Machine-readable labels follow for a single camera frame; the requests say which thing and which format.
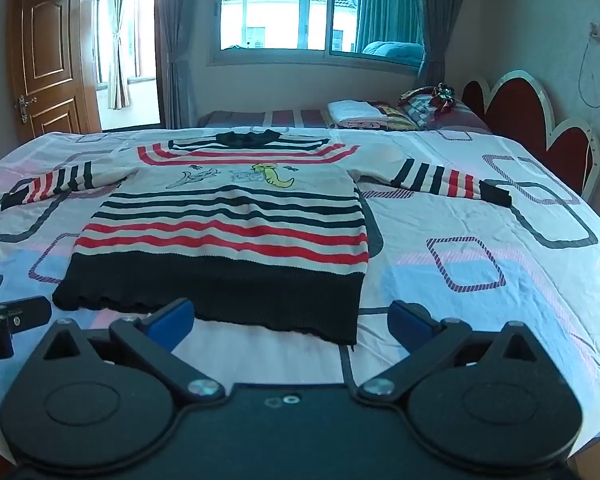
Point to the striped knit sweater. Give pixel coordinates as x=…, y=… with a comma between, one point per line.
x=230, y=240

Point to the sliding glass window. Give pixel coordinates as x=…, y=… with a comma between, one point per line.
x=310, y=5

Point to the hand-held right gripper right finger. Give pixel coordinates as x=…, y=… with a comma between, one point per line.
x=409, y=322

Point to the brown wooden door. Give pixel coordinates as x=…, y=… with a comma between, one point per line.
x=42, y=60

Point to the plaid red pillow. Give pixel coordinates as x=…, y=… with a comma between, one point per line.
x=430, y=102

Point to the white sheer curtain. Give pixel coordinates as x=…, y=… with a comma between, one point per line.
x=117, y=45

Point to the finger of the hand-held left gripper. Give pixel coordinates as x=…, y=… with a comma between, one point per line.
x=30, y=312

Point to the teal quilt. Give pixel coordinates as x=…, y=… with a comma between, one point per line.
x=392, y=51

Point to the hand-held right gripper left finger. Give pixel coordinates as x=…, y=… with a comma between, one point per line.
x=172, y=321

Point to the grey curtain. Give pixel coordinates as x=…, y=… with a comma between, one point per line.
x=177, y=40
x=440, y=15

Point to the red scalloped headboard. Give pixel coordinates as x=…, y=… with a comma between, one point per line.
x=530, y=110

